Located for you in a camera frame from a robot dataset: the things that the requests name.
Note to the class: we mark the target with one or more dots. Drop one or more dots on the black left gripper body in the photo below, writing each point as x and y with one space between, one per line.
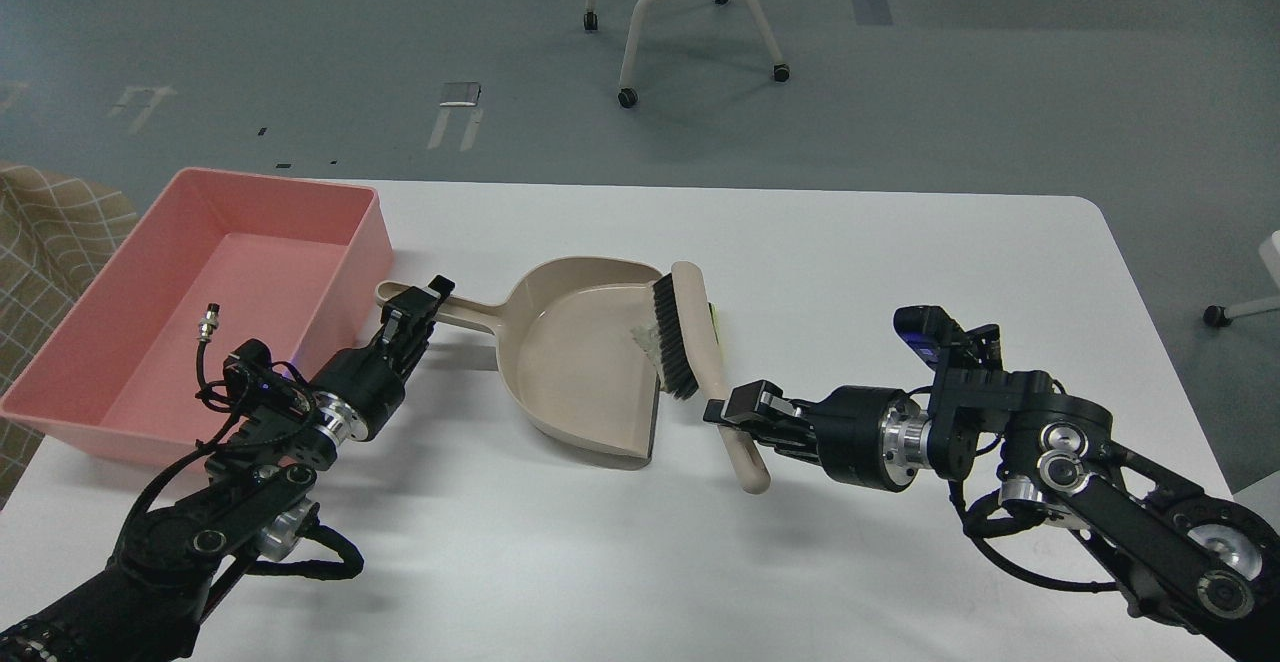
371 380

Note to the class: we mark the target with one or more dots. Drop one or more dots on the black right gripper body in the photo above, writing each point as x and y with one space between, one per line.
871 437

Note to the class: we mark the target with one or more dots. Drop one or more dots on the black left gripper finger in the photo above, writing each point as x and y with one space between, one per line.
402 336
421 305

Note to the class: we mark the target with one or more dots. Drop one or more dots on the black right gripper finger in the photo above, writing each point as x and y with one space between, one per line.
758 407
797 444

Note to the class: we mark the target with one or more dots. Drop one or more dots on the beige hand brush black bristles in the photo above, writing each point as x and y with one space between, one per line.
689 361

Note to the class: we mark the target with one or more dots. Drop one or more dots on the beige plastic dustpan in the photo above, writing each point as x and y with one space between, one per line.
565 348

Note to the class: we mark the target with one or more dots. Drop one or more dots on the yellow sponge piece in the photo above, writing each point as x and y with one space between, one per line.
716 322

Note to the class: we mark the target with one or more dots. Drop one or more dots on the white bread slice piece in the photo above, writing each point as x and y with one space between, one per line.
647 338

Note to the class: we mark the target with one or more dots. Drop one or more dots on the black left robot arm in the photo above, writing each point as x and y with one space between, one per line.
239 504

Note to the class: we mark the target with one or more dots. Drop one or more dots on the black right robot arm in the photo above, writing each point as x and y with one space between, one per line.
1019 452

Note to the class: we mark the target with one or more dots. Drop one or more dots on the pink plastic bin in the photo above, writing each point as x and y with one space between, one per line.
289 262

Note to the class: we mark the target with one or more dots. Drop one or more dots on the metal floor outlet plate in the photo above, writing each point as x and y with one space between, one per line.
460 94

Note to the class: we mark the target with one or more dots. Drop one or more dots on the beige checkered fabric chair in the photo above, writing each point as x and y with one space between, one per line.
57 232

